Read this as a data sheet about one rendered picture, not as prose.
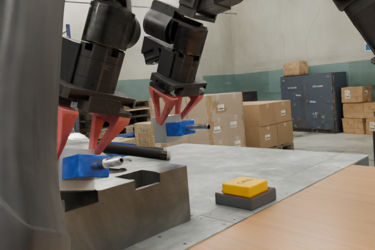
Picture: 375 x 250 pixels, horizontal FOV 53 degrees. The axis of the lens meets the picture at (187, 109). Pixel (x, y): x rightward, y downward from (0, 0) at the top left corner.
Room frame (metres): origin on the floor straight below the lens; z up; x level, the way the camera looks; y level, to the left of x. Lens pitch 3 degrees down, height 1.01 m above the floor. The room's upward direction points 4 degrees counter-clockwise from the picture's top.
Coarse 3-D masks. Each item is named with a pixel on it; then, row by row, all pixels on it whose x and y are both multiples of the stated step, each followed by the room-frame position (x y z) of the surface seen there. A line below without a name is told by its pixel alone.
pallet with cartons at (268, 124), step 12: (252, 108) 5.02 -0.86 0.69; (264, 108) 5.03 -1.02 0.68; (276, 108) 5.25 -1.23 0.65; (288, 108) 5.45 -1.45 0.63; (252, 120) 5.03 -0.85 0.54; (264, 120) 5.02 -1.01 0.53; (276, 120) 5.23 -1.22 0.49; (288, 120) 5.44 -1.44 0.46; (252, 132) 5.04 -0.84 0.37; (264, 132) 5.02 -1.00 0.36; (276, 132) 5.21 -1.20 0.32; (288, 132) 5.41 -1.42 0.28; (252, 144) 5.05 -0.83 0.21; (264, 144) 5.01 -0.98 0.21; (276, 144) 5.20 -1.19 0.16; (288, 144) 5.40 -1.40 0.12
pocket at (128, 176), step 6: (126, 174) 0.57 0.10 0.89; (132, 174) 0.58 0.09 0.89; (138, 174) 0.59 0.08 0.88; (144, 174) 0.59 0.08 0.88; (150, 174) 0.58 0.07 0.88; (156, 174) 0.57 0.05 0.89; (138, 180) 0.59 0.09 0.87; (144, 180) 0.59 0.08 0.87; (150, 180) 0.58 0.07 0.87; (156, 180) 0.57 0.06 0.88; (138, 186) 0.59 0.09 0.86; (144, 186) 0.55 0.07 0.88
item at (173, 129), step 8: (152, 120) 0.78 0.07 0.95; (168, 120) 0.76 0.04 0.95; (176, 120) 0.78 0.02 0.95; (184, 120) 0.77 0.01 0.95; (192, 120) 0.75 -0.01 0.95; (160, 128) 0.76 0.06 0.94; (168, 128) 0.75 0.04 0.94; (176, 128) 0.73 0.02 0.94; (184, 128) 0.73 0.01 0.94; (192, 128) 0.72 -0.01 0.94; (200, 128) 0.71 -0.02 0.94; (208, 128) 0.71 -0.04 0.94; (160, 136) 0.76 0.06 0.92; (168, 136) 0.75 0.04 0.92; (176, 136) 0.77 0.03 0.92
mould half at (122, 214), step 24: (72, 144) 0.77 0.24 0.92; (120, 168) 0.64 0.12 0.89; (144, 168) 0.61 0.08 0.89; (168, 168) 0.59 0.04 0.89; (120, 192) 0.51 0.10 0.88; (144, 192) 0.54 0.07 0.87; (168, 192) 0.57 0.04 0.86; (72, 216) 0.46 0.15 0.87; (96, 216) 0.48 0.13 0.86; (120, 216) 0.51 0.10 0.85; (144, 216) 0.54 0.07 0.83; (168, 216) 0.57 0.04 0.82; (72, 240) 0.46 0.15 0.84; (96, 240) 0.48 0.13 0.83; (120, 240) 0.50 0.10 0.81
